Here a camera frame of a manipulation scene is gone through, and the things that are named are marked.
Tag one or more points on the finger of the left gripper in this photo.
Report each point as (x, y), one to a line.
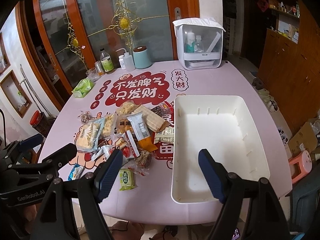
(59, 158)
(31, 142)

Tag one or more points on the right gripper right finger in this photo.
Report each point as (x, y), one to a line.
(265, 218)

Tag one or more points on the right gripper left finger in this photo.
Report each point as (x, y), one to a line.
(92, 189)

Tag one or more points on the clear rice cracker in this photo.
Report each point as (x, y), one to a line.
(127, 107)

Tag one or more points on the dark date snack red wrapper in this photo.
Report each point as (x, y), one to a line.
(163, 109)

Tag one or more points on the Lipo red white snack bag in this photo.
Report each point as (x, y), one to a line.
(126, 144)

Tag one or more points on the blue white snack packet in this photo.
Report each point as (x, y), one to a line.
(76, 172)

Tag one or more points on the green small snack packet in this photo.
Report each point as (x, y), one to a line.
(127, 179)

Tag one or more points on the large biscuit pack clear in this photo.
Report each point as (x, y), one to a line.
(89, 133)

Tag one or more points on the nut bar clear wrapper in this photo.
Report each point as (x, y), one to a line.
(144, 159)

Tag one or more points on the pink plastic stool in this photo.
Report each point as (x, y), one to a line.
(304, 162)

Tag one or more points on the white grey orange snack pouch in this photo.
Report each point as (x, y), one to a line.
(141, 132)

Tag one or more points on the green tissue pack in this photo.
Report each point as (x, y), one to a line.
(83, 88)

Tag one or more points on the beige wafer cracker pack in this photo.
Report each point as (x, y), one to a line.
(153, 121)

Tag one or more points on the white green printed snack packet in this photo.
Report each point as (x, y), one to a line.
(165, 136)

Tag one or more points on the cardboard box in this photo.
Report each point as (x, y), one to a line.
(304, 139)

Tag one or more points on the small glass cup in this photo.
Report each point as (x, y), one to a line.
(93, 75)

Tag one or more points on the white plastic storage bin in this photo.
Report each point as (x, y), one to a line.
(223, 125)

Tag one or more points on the small metal tin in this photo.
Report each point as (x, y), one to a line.
(99, 68)

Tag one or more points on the green label glass bottle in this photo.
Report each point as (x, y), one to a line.
(106, 61)

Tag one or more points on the wooden glass sliding door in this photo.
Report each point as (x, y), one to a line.
(62, 39)

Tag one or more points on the white squeeze bottle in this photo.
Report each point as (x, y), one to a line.
(128, 60)

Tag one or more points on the light blue canister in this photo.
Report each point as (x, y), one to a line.
(141, 57)

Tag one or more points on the brown wooden cabinet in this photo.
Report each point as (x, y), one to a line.
(289, 67)

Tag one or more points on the white countertop dispenser box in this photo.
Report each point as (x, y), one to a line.
(199, 42)

